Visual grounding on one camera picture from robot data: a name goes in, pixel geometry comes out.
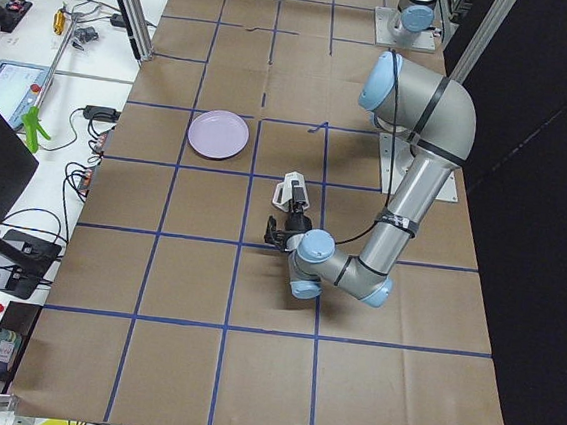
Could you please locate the yellow tool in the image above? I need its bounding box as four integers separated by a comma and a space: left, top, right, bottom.
52, 8, 66, 35

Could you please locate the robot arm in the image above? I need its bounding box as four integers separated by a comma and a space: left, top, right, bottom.
264, 51, 477, 308
388, 0, 439, 53

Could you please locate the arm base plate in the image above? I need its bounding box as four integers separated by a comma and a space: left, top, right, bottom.
374, 7, 436, 53
373, 131, 465, 205

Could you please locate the aluminium frame post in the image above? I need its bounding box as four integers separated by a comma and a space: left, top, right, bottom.
117, 0, 154, 62

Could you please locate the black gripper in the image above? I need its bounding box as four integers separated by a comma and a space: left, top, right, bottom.
264, 180, 312, 251

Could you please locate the teach pendant tablet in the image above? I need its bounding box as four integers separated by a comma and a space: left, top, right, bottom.
0, 60, 48, 132

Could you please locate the green handled tool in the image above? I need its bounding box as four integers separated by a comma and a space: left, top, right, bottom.
21, 106, 51, 153

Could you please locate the white faceted mug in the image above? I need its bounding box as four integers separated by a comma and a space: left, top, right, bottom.
271, 171, 305, 212

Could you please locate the lilac plate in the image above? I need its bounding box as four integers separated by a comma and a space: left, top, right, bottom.
187, 110, 250, 160

